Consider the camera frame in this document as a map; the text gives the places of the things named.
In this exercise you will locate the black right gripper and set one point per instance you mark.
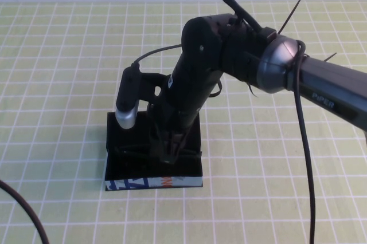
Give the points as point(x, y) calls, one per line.
point(180, 106)

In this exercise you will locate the black frame glasses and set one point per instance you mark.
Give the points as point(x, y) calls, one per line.
point(126, 150)

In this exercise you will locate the black glasses case printed side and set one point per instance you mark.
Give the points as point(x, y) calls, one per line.
point(126, 169)

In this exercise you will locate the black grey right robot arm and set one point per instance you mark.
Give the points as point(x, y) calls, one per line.
point(286, 63)

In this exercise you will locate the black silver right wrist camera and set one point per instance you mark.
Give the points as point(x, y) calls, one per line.
point(127, 98)

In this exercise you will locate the black right camera mount bracket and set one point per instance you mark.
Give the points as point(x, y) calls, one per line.
point(149, 83)

